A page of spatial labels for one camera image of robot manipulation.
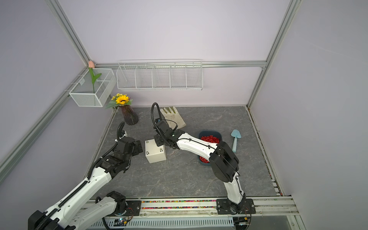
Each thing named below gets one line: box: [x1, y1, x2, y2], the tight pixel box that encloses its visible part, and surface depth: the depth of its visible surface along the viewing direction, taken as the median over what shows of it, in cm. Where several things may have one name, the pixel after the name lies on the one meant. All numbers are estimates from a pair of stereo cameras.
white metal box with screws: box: [144, 138, 167, 164], surface depth 86 cm
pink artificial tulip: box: [88, 60, 103, 94], surface depth 92 cm
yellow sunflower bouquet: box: [104, 92, 133, 110], surface depth 93 cm
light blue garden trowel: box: [230, 129, 242, 153], surface depth 104 cm
